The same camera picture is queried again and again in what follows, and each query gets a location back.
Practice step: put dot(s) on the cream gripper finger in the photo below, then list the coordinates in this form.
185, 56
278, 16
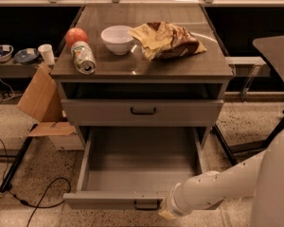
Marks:
165, 213

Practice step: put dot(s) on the green soda can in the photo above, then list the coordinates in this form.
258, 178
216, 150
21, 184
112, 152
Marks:
83, 57

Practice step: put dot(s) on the blue patterned bowl right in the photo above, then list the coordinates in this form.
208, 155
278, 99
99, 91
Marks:
27, 56

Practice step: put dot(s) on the white paper cup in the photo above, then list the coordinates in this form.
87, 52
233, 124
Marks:
47, 53

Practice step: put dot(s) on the black right stand leg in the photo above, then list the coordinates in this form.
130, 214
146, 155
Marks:
225, 146

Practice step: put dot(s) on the red apple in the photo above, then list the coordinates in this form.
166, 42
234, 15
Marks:
74, 35

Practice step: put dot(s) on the cardboard box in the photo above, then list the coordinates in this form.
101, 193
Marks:
41, 101

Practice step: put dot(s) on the black left stand leg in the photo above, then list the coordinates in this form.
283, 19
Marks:
6, 184

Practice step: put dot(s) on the blue patterned bowl left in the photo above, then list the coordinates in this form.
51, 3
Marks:
6, 51

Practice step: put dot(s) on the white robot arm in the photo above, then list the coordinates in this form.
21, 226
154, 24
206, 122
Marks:
260, 177

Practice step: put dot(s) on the grey drawer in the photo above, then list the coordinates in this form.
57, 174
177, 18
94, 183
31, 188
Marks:
154, 113
135, 167

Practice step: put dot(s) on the black stand leg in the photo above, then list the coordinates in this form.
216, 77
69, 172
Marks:
225, 146
6, 184

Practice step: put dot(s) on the grey drawer cabinet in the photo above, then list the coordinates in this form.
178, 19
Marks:
204, 76

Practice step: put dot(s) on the blue patterned bowl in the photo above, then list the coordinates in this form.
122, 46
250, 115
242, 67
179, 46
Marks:
27, 56
6, 51

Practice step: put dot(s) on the yellow brown chip bag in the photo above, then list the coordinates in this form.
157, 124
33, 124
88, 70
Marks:
163, 40

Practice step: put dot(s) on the dark grey side table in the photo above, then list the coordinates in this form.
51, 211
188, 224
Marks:
272, 51

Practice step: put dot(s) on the white bowl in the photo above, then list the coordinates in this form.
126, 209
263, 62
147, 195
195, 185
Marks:
117, 39

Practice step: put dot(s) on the grey top drawer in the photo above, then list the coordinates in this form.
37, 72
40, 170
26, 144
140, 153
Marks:
154, 113

